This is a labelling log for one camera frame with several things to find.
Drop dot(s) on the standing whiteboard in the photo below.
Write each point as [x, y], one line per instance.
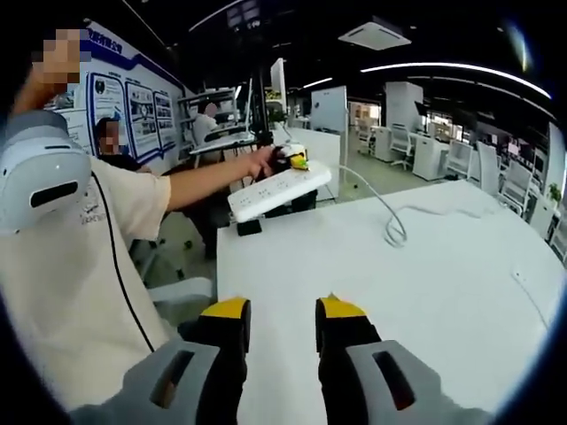
[328, 108]

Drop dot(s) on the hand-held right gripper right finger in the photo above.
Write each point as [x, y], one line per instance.
[350, 367]

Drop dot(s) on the white chair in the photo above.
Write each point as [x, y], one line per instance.
[181, 290]

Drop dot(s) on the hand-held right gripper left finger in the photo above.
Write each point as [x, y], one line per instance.
[221, 354]

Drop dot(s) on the person's beige shirt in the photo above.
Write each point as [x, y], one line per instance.
[57, 301]

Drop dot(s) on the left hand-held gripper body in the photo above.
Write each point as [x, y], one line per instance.
[279, 160]

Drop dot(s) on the black tripod stand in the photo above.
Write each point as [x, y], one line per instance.
[262, 106]

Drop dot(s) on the black mounting bracket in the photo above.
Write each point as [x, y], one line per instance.
[249, 228]

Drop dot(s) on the hanging dark screen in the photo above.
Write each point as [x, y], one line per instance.
[246, 15]

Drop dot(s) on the blue white wall poster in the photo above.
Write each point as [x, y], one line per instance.
[146, 115]

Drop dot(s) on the ceiling air conditioner unit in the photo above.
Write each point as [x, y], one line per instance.
[376, 33]

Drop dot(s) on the group of white office chairs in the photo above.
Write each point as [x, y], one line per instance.
[460, 159]

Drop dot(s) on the white worn device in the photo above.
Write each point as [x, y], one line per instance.
[48, 164]

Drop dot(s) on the green potted plant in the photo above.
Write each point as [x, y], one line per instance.
[554, 191]

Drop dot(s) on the grey storage shelf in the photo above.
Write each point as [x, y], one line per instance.
[199, 99]

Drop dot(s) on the white power strip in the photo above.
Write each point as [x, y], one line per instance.
[283, 190]

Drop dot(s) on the person's left hand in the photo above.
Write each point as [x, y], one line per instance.
[261, 161]

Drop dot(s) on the straight ceiling light strip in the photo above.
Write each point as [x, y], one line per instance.
[452, 67]

